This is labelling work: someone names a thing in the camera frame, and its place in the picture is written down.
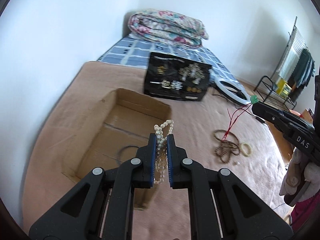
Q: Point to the cardboard box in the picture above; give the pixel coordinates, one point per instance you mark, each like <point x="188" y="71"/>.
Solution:
<point x="114" y="129"/>

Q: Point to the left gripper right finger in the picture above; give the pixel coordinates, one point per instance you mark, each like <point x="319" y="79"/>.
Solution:
<point x="221" y="206"/>

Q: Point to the hanging dark clothes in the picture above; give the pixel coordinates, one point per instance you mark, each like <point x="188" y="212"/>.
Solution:
<point x="301" y="75"/>

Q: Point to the black snack bag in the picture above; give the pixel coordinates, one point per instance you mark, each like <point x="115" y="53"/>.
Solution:
<point x="176" y="78"/>

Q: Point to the gloved right hand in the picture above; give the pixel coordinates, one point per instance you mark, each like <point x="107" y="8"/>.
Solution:
<point x="301" y="181"/>

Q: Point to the floral folded quilt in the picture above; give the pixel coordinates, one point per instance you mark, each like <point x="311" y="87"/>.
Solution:
<point x="167" y="27"/>

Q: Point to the black clothes rack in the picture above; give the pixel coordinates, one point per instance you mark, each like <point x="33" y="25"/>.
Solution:
<point x="266" y="87"/>

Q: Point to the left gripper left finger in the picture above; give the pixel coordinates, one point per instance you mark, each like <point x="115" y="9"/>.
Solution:
<point x="100" y="205"/>

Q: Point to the yellow box on rack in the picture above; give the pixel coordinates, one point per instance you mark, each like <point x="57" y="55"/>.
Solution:
<point x="283" y="89"/>

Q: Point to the white ring light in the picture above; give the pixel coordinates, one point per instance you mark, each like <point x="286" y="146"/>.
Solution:
<point x="231" y="90"/>

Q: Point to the blue checkered bed sheet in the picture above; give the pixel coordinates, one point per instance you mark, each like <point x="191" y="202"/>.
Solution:
<point x="135" y="53"/>

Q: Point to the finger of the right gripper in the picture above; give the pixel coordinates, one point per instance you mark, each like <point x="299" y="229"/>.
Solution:
<point x="270" y="114"/>

